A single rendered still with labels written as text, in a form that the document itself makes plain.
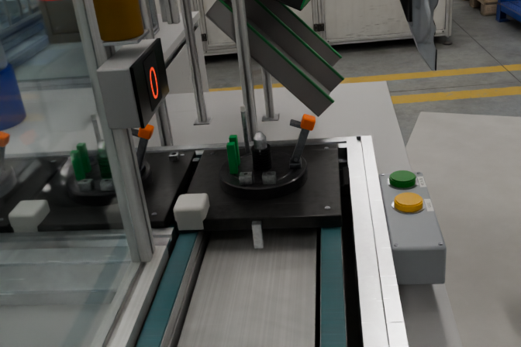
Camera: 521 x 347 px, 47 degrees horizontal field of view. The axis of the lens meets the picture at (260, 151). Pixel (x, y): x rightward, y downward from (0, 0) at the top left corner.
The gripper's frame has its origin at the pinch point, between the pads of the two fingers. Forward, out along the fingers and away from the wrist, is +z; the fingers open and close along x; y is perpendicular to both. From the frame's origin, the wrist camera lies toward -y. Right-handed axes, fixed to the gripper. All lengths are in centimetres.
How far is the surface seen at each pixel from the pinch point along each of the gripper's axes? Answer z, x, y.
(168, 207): 0, -48, -20
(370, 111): 18, -17, -82
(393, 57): 64, 12, -412
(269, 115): 5, -38, -81
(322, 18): 9, -16, -427
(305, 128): 1.9, -25.2, -24.9
